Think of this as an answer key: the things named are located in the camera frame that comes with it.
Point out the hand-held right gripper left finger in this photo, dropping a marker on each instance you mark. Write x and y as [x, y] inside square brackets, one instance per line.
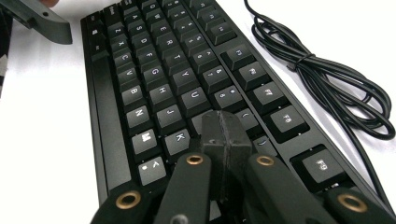
[218, 140]

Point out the black computer keyboard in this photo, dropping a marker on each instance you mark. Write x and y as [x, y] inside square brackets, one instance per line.
[174, 77]

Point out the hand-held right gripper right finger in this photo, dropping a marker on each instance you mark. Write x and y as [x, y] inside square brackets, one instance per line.
[238, 143]

